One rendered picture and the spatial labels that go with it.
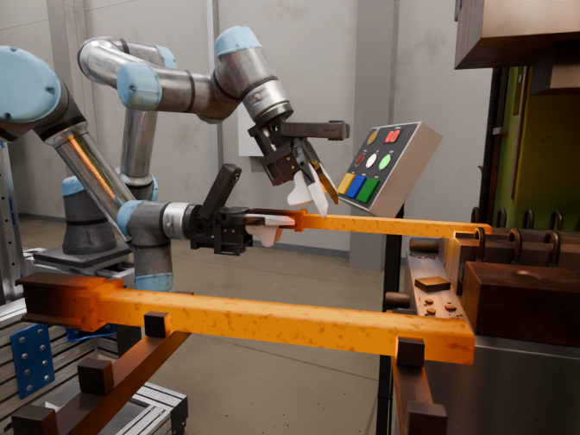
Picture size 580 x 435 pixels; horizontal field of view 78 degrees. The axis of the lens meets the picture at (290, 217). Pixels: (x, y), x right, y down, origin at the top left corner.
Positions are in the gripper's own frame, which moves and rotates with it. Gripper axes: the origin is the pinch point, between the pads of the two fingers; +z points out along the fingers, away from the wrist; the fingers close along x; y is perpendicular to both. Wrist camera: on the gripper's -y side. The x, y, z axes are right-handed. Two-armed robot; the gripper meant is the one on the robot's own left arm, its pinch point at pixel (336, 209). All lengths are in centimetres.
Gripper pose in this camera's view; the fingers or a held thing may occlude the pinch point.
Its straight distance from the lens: 64.1
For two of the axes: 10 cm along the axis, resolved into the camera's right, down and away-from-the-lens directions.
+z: 4.7, 8.8, 0.4
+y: -8.4, 4.4, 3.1
